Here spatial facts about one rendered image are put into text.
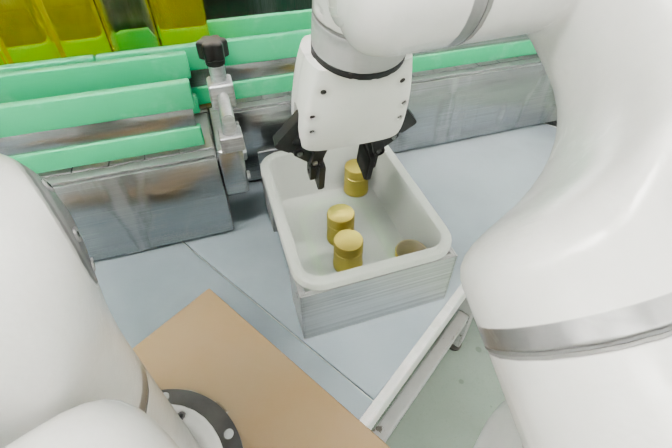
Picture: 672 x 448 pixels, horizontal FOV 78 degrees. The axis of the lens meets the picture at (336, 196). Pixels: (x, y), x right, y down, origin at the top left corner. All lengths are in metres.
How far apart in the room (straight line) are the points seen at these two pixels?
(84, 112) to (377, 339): 0.38
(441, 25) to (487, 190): 0.48
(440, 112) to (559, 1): 0.47
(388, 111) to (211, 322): 0.28
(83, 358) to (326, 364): 0.30
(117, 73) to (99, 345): 0.39
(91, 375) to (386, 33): 0.19
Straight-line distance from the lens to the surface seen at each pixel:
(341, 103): 0.34
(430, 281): 0.47
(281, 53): 0.57
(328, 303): 0.43
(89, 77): 0.56
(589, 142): 0.21
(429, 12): 0.19
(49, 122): 0.50
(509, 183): 0.69
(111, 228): 0.56
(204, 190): 0.52
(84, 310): 0.18
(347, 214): 0.50
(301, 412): 0.42
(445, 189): 0.65
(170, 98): 0.48
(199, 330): 0.47
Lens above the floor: 1.16
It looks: 42 degrees down
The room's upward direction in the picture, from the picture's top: straight up
